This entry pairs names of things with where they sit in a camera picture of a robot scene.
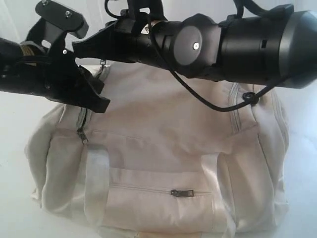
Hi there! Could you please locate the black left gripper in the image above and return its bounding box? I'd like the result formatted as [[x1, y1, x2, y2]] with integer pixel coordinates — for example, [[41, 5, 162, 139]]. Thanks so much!
[[0, 44, 110, 113]]

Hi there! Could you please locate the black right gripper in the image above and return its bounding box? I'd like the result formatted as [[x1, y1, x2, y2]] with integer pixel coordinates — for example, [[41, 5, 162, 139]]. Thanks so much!
[[72, 14, 154, 62]]

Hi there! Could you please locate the beige fabric duffel bag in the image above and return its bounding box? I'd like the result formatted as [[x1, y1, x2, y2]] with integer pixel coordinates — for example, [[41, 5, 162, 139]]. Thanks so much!
[[26, 62, 289, 238]]

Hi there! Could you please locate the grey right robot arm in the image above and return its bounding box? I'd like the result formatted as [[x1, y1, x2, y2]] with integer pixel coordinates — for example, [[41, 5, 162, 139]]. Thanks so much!
[[73, 0, 317, 88]]

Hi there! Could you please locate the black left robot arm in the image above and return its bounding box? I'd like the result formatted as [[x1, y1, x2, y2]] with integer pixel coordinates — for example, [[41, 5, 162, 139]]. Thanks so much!
[[0, 39, 110, 113]]

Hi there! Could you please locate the white backdrop curtain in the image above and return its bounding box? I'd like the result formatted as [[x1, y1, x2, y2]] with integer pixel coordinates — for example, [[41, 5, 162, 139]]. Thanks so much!
[[0, 0, 317, 67]]

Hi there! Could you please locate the dark front pocket zipper pull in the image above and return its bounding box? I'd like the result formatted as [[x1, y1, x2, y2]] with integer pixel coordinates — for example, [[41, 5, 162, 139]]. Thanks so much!
[[170, 189, 195, 198]]

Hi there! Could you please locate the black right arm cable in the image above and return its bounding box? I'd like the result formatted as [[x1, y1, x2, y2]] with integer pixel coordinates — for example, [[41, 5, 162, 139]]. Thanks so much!
[[104, 0, 293, 113]]

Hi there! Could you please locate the black right strap D-ring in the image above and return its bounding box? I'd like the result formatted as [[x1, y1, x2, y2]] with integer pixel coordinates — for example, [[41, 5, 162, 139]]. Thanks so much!
[[242, 91, 260, 106]]

